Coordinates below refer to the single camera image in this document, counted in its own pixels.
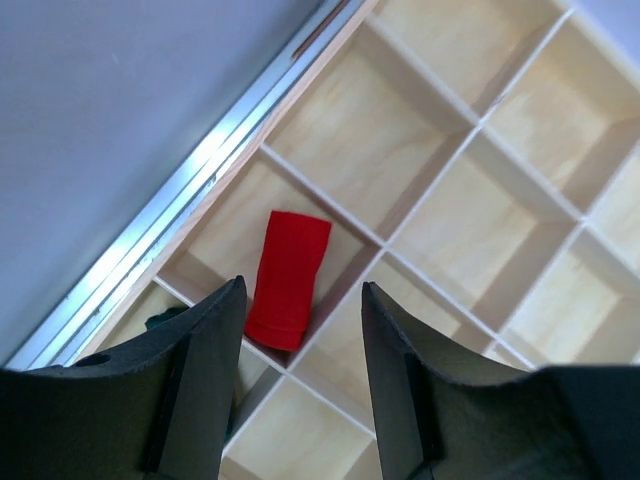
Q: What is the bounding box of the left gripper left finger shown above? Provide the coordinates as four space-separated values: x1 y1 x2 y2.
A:
1 277 247 479

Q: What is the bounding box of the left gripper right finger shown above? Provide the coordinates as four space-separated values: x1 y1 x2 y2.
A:
361 282 639 479

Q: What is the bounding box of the dark teal sock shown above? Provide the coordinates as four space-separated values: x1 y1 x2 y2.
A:
145 306 188 331

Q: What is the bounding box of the red sock with white bear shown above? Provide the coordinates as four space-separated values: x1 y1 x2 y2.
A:
245 211 332 352

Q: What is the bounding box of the wooden compartment tray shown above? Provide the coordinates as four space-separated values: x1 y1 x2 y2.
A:
81 1 639 479

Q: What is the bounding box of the aluminium mounting rail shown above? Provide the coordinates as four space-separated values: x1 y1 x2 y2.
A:
5 1 361 370

